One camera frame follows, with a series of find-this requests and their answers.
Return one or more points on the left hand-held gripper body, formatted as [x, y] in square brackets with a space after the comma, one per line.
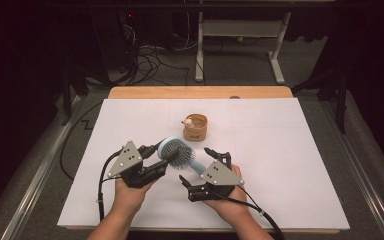
[126, 161]

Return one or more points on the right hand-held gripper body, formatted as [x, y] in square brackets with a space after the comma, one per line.
[220, 176]

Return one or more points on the light blue hairbrush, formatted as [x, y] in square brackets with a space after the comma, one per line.
[181, 156]

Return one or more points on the person's right hand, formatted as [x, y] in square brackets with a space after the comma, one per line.
[233, 206]

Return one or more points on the person's left hand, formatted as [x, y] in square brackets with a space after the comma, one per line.
[130, 198]

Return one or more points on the tan bag-shaped pot with frog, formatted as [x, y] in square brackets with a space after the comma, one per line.
[196, 133]

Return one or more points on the white table sheet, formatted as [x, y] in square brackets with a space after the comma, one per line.
[280, 166]

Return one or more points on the wooden table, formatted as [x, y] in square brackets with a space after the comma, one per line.
[196, 92]

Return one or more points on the black stand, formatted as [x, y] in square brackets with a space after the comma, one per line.
[341, 100]
[75, 83]

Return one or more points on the small yellow-green ball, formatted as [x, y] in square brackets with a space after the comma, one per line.
[240, 39]

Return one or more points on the white metal stand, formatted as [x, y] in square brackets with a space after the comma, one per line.
[240, 28]

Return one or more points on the aluminium floor rail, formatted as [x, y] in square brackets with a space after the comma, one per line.
[40, 173]
[368, 195]

